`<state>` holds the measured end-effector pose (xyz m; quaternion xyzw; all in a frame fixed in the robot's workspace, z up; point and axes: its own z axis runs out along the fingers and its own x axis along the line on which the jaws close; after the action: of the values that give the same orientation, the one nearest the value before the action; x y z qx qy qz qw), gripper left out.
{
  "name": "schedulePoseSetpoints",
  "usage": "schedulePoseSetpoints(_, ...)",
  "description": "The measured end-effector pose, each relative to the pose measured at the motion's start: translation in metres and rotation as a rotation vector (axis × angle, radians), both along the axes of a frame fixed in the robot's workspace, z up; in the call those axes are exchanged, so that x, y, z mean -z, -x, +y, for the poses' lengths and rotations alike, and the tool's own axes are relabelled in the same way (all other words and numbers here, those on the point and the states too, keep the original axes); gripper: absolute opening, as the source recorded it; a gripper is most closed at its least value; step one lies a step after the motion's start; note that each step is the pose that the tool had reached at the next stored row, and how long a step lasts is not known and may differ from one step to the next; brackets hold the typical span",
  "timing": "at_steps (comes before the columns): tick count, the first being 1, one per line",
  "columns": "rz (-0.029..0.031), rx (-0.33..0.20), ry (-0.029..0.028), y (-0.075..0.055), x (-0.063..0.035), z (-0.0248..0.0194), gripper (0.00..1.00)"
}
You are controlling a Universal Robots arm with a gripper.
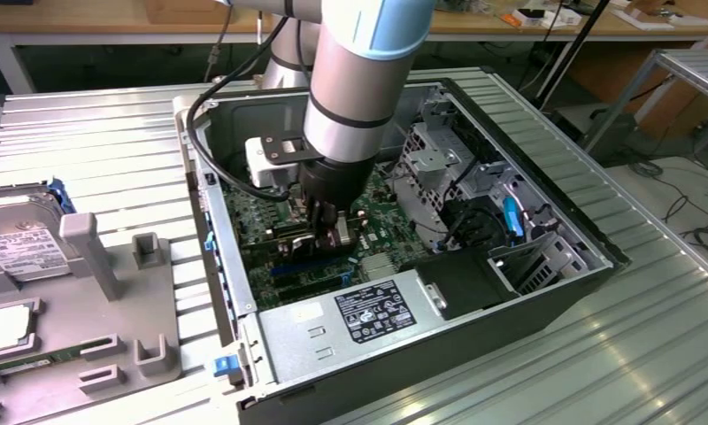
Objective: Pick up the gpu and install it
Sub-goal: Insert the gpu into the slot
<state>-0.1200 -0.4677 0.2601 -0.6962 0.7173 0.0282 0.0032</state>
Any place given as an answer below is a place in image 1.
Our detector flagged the silver CPU chip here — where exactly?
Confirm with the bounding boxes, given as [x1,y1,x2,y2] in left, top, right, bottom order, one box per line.
[0,305,36,352]

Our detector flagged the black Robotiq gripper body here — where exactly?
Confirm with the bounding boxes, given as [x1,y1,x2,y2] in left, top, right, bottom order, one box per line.
[297,157,380,213]

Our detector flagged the blue disk caddy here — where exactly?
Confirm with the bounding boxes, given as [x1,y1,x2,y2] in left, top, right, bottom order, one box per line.
[45,176,77,217]

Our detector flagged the green motherboard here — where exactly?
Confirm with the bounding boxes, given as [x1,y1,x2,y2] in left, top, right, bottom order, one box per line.
[220,154,432,311]

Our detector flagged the aluminium frame table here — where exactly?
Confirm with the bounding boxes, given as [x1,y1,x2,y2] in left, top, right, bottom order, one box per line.
[583,47,708,152]

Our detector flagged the black open PC case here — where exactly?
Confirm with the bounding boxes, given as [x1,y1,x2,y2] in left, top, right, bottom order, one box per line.
[172,77,632,425]

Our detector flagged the silver perforated disk bay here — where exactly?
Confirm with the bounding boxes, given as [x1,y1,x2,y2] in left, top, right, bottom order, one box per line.
[397,121,508,209]

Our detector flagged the blue disk bay handle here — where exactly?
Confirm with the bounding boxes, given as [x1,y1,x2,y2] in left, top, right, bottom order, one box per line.
[500,197,524,238]

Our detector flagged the wooden desk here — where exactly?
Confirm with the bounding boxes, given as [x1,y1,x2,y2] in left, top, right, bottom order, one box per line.
[0,0,708,45]

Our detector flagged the loose green RAM stick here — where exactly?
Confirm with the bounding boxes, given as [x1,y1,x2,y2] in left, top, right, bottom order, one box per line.
[0,343,91,374]

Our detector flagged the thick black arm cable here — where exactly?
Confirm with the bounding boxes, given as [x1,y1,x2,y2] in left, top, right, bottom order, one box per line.
[187,12,301,205]

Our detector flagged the silver slotted disk bay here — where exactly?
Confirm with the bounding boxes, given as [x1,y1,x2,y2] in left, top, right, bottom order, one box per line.
[487,229,599,296]

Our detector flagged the blue expansion slot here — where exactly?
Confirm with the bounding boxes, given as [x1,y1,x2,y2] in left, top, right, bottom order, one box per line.
[269,260,355,278]

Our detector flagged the thin grey hanging cable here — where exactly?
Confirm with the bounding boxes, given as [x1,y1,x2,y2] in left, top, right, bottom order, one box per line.
[208,0,239,85]

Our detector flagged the silver power supply unit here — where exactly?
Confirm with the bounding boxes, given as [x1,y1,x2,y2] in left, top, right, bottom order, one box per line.
[257,269,449,386]

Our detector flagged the black expansion slot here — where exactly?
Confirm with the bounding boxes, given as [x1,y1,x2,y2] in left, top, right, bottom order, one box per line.
[279,282,348,303]
[273,273,344,290]

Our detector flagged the grey parts rack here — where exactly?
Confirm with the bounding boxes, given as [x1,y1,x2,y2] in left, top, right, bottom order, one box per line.
[0,211,184,425]

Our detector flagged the silver chipset heatsink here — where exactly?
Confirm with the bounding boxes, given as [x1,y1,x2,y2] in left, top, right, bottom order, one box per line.
[359,254,400,276]

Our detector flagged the dark grey floor box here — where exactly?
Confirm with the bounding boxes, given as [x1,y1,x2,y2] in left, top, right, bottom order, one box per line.
[551,104,639,152]

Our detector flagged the white and orange boxes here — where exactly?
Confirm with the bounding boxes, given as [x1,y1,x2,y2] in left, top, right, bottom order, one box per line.
[500,7,583,28]

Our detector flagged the white flat box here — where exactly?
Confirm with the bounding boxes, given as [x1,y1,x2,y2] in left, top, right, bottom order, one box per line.
[611,5,675,31]

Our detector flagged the black tripod pole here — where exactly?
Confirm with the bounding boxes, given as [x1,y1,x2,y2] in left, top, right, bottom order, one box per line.
[534,0,612,104]

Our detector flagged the silver hard disk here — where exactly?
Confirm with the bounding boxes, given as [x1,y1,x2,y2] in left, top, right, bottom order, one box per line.
[0,189,76,282]

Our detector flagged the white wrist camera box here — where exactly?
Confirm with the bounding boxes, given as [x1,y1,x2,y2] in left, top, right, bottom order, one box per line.
[244,135,309,189]

